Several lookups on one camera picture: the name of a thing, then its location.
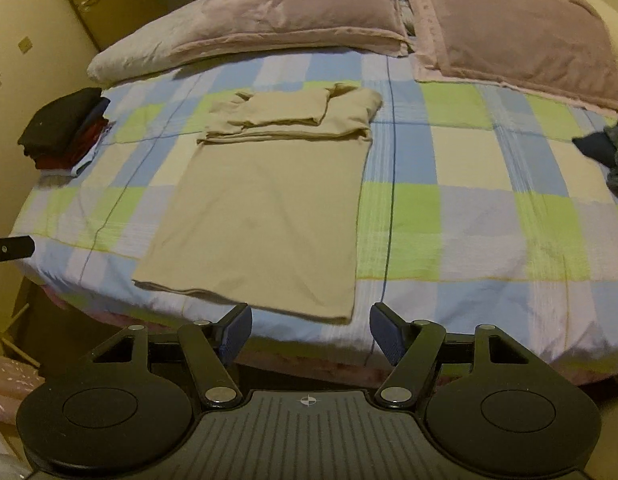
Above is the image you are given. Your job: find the black folded garment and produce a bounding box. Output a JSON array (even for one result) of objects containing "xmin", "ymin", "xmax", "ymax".
[{"xmin": 17, "ymin": 87, "xmax": 104, "ymax": 161}]

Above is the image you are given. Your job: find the navy garment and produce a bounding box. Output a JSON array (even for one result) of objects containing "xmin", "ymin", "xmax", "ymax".
[{"xmin": 572, "ymin": 132, "xmax": 617, "ymax": 166}]

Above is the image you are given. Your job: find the pink patterned bag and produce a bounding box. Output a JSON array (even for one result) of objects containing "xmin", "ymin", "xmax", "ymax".
[{"xmin": 0, "ymin": 350, "xmax": 44, "ymax": 426}]

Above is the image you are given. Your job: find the pink mattress cover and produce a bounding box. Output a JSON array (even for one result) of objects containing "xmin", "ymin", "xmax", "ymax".
[{"xmin": 39, "ymin": 285, "xmax": 618, "ymax": 386}]

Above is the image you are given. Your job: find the checked bed sheet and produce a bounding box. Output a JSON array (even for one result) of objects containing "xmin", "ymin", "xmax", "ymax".
[{"xmin": 11, "ymin": 47, "xmax": 618, "ymax": 361}]

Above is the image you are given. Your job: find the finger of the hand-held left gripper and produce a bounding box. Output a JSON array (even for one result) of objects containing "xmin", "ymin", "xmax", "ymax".
[{"xmin": 0, "ymin": 235, "xmax": 36, "ymax": 267}]

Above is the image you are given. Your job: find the small mauve pillow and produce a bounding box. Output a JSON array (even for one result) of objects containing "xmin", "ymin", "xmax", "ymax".
[{"xmin": 171, "ymin": 0, "xmax": 412, "ymax": 56}]

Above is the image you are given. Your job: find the white pillow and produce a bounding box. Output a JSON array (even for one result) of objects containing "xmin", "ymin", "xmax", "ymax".
[{"xmin": 86, "ymin": 7, "xmax": 214, "ymax": 86}]

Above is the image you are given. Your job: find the large mauve pillow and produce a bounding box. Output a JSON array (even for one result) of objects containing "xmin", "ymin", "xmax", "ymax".
[{"xmin": 409, "ymin": 0, "xmax": 618, "ymax": 112}]

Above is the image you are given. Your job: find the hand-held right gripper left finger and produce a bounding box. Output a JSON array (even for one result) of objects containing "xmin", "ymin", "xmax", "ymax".
[{"xmin": 81, "ymin": 303, "xmax": 253, "ymax": 408}]

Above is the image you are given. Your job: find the white patterned folded garment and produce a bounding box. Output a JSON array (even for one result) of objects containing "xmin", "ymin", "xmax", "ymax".
[{"xmin": 71, "ymin": 125, "xmax": 112, "ymax": 177}]

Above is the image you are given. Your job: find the red folded garment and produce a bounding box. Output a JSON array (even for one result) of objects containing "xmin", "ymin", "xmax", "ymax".
[{"xmin": 36, "ymin": 117, "xmax": 110, "ymax": 171}]

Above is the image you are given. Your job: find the beige shirt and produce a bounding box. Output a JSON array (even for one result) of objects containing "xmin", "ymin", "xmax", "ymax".
[{"xmin": 132, "ymin": 85, "xmax": 383, "ymax": 325}]

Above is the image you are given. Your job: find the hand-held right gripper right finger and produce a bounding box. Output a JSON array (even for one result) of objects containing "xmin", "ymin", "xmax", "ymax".
[{"xmin": 370, "ymin": 303, "xmax": 542, "ymax": 408}]

